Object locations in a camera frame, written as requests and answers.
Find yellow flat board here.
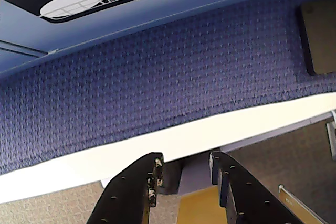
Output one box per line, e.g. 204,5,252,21
176,184,223,224

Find grey metal post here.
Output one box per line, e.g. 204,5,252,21
325,111,336,161

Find blue toy kitchen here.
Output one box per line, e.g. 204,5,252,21
0,0,336,75

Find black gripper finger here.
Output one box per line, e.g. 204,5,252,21
88,152,165,224
208,151,307,224

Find silver metal bracket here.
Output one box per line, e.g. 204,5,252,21
277,184,328,224

